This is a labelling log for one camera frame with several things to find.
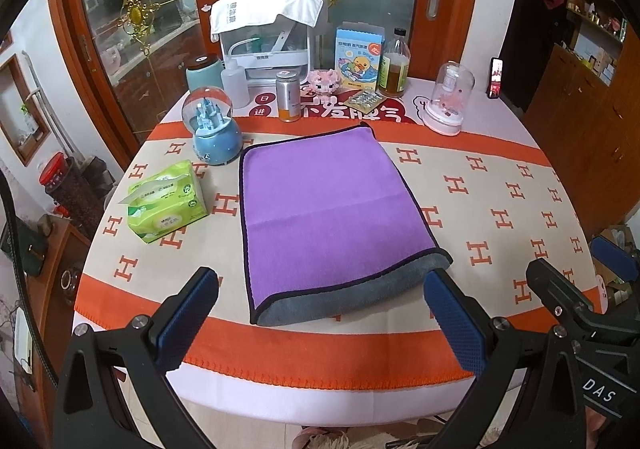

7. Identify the purple and grey towel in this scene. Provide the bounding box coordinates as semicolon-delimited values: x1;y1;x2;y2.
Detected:
239;123;452;327

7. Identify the wooden side cabinet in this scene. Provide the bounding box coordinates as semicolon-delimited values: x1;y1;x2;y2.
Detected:
523;0;639;237

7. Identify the dark green handbag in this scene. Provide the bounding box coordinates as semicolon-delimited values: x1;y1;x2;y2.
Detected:
16;218;48;278

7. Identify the green tissue pack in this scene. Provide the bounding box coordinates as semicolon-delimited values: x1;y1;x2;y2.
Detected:
119;160;208;243

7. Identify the pink glass dome ornament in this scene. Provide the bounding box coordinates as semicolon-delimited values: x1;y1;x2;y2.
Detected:
424;61;475;136

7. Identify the smartphone on stand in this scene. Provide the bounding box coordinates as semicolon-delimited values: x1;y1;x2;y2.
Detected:
487;57;503;99

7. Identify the red lidded jar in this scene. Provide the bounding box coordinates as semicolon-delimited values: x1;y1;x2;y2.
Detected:
38;152;68;189

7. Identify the glass bottle amber liquid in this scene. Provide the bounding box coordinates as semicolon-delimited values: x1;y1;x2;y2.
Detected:
378;28;411;97

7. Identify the foil pill blister pack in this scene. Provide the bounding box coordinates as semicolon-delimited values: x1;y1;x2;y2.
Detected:
344;91;386;114

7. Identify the blue castle snow globe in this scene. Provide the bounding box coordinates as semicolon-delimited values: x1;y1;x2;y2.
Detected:
181;86;243;165

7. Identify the pink plush toy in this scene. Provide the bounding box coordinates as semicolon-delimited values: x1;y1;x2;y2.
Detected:
302;69;342;96

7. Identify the blue duck carton box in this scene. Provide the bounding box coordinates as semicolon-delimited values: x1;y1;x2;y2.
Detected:
334;21;385;91

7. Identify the silver orange can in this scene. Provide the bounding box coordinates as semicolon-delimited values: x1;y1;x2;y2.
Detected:
276;70;302;122

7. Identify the teal canister brown lid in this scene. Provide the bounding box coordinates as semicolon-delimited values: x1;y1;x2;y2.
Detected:
186;54;224;92

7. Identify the white translucent plastic bottle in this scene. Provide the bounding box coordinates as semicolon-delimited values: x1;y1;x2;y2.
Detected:
220;58;250;108

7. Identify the white clear storage box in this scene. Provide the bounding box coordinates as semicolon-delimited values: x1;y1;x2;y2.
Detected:
219;15;316;87

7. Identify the white cloth bag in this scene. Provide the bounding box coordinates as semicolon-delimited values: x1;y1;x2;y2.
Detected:
209;0;324;43

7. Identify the black cable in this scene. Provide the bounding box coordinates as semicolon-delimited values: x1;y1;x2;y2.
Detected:
0;170;61;393

